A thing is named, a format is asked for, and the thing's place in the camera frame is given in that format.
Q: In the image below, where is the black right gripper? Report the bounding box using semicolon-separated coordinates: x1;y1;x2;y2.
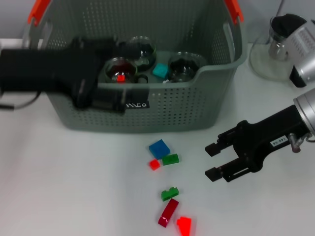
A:
204;105;306;182

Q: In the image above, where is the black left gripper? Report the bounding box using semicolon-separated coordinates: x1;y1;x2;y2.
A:
0;36;151;114

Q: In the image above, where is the teal toy brick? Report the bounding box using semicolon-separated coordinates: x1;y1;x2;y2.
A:
152;62;169;79

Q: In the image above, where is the grey perforated storage basket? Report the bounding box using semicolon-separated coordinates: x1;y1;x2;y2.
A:
21;0;248;135

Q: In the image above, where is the green sloped toy brick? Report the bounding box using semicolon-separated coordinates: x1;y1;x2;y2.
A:
161;153;180;166

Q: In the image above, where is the blue toy brick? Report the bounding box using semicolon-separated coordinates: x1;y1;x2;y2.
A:
148;139;171;160

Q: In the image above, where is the green notched toy brick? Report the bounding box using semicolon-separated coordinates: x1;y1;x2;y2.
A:
161;186;180;202

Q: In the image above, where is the orange-red sloped brick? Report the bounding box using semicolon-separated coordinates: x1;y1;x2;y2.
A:
176;215;192;236

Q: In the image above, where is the dark red long brick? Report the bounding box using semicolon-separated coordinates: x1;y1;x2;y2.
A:
157;198;180;227

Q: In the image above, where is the left gripper connector cable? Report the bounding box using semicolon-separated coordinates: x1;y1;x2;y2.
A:
0;91;40;111

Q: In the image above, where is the orange basket handle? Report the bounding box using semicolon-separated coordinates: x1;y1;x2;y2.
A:
27;0;244;27

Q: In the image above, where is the glass pitcher with black handle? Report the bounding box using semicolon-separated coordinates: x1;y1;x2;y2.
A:
250;13;311;88

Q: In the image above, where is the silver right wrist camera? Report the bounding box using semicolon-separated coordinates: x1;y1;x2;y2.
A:
283;21;315;86

